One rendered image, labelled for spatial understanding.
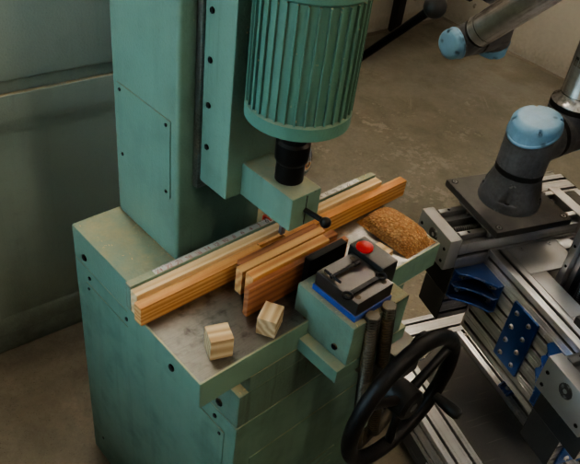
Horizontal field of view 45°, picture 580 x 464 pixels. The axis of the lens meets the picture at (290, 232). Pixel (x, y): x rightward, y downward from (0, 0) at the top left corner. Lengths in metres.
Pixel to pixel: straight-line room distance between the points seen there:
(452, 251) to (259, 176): 0.63
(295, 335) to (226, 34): 0.51
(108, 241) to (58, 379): 0.88
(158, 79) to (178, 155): 0.14
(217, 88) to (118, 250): 0.45
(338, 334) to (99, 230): 0.61
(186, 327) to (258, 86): 0.41
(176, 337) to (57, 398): 1.13
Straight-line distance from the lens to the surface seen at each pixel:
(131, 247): 1.48
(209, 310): 1.20
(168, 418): 1.52
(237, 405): 1.23
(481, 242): 1.72
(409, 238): 1.38
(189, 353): 1.13
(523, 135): 1.65
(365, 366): 1.21
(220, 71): 1.17
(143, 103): 1.33
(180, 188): 1.33
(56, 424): 2.19
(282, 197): 1.19
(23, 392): 2.28
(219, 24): 1.14
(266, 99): 1.06
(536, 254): 1.80
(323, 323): 1.17
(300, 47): 1.01
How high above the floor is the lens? 1.75
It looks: 38 degrees down
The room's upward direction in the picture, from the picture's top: 8 degrees clockwise
